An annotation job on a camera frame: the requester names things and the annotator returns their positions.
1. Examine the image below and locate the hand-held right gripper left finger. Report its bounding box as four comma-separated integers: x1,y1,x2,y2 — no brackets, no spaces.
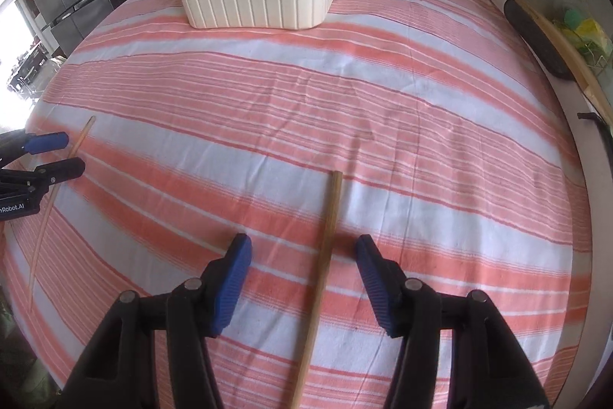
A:
62,233,253,409

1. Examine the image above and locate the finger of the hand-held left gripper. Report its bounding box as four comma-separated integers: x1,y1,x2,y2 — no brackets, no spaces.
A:
0,157,86,200
0,131,69,163

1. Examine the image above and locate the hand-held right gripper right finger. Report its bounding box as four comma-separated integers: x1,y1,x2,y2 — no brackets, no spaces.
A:
355,234,551,409

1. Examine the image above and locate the brown bamboo chopstick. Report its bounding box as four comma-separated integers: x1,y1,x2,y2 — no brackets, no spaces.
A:
28,116,97,313
289,171,344,409

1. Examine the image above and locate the pink white striped tablecloth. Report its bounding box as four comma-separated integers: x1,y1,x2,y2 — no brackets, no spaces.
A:
2,0,595,409

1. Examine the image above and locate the dark oval tray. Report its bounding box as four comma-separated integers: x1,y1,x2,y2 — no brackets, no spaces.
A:
503,0,575,80

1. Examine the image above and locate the long wooden board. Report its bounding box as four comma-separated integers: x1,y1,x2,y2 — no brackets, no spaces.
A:
518,0,613,127

